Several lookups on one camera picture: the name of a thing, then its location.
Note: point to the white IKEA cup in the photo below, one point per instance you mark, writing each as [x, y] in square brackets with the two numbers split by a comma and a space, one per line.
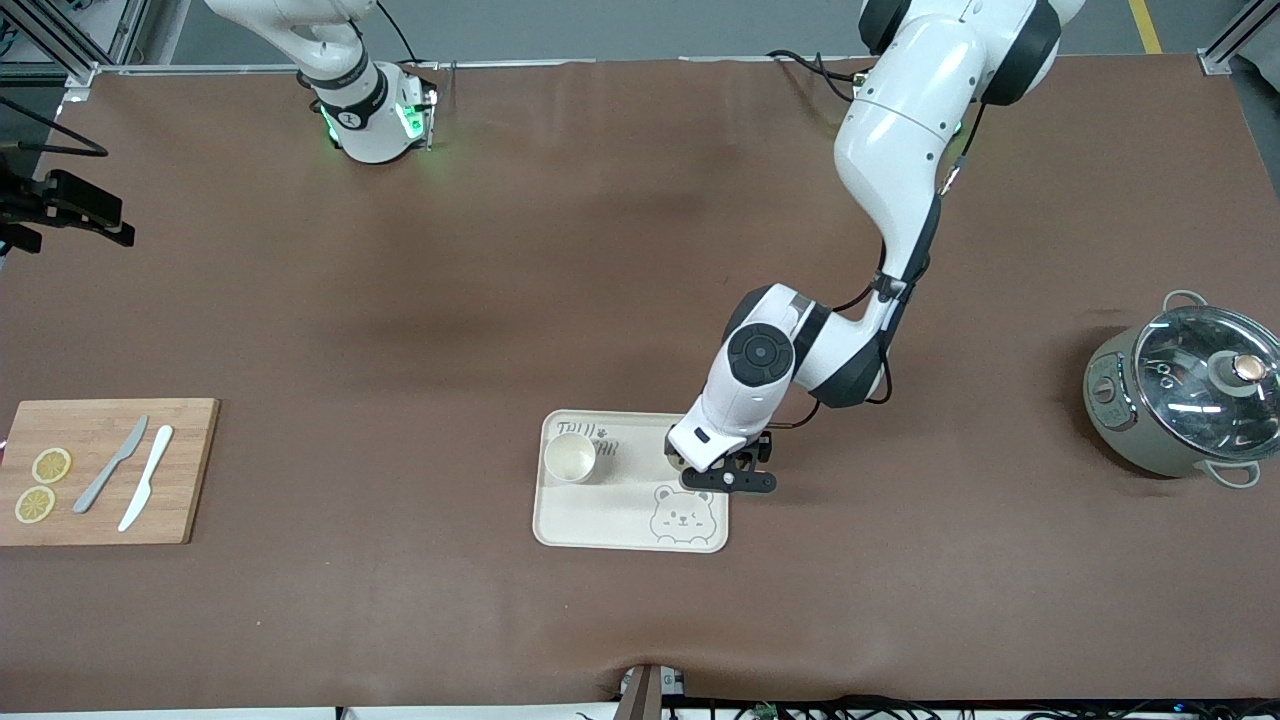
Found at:
[570, 460]
[674, 460]

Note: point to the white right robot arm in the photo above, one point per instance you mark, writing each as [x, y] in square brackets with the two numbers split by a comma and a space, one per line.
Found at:
[365, 130]

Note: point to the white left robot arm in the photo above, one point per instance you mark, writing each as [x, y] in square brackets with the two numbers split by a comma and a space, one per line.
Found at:
[900, 130]

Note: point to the lemon slice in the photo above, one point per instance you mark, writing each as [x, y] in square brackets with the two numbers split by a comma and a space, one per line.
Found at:
[35, 504]
[51, 465]

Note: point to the grey plastic knife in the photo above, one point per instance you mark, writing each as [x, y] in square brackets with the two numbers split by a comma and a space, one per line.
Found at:
[105, 475]

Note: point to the wooden cutting board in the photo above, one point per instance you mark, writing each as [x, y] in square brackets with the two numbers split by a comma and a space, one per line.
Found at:
[190, 470]

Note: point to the white plastic knife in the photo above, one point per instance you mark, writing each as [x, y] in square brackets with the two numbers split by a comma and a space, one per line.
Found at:
[147, 480]

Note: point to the cream bear print tray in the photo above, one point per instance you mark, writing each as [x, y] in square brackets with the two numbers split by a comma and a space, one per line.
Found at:
[620, 515]

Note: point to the grey electric cooking pot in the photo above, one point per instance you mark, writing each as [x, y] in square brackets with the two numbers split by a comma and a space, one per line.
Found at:
[1110, 420]

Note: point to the glass pot lid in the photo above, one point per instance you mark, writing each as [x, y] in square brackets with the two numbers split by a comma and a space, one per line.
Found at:
[1180, 390]

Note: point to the brown camera mount post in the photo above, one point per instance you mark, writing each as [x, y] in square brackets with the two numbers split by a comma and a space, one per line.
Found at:
[645, 700]

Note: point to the silver aluminium frame corner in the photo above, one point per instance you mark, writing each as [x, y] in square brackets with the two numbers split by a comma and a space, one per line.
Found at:
[1235, 35]

